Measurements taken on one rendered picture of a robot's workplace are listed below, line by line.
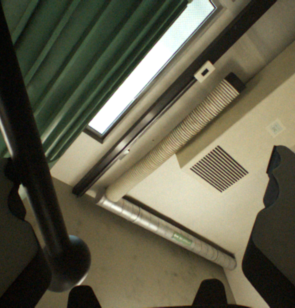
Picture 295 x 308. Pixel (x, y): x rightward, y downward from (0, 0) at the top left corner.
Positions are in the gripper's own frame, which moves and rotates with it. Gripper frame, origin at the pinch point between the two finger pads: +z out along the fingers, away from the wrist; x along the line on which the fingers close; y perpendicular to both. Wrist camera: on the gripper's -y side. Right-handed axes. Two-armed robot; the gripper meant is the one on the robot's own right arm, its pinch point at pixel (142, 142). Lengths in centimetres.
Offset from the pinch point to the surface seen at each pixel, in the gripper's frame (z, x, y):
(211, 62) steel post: 146, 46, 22
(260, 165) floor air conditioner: 131, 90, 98
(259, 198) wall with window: 168, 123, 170
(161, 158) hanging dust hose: 138, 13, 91
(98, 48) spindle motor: 6.0, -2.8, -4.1
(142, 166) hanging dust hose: 140, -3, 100
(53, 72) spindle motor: 5.0, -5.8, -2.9
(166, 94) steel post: 146, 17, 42
